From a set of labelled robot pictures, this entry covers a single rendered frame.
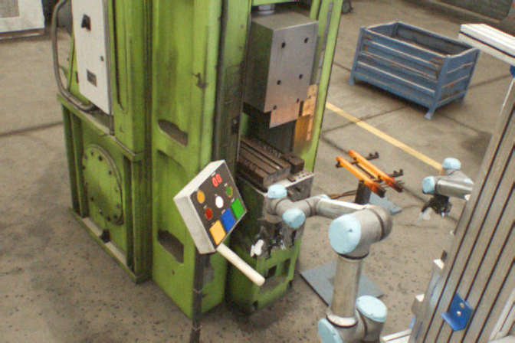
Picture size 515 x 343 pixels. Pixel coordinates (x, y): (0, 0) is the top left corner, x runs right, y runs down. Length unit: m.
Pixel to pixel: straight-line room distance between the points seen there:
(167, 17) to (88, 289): 1.77
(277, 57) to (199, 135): 0.52
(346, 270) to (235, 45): 1.17
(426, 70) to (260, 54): 3.94
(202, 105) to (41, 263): 1.78
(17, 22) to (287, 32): 5.49
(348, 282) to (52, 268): 2.32
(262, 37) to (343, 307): 1.23
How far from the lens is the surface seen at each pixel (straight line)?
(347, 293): 1.89
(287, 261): 3.33
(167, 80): 2.77
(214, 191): 2.35
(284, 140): 3.10
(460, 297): 1.88
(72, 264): 3.73
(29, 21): 7.63
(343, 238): 1.74
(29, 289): 3.62
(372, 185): 2.94
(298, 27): 2.51
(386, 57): 6.49
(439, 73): 6.17
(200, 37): 2.39
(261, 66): 2.49
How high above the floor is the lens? 2.46
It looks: 32 degrees down
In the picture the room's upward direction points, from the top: 7 degrees clockwise
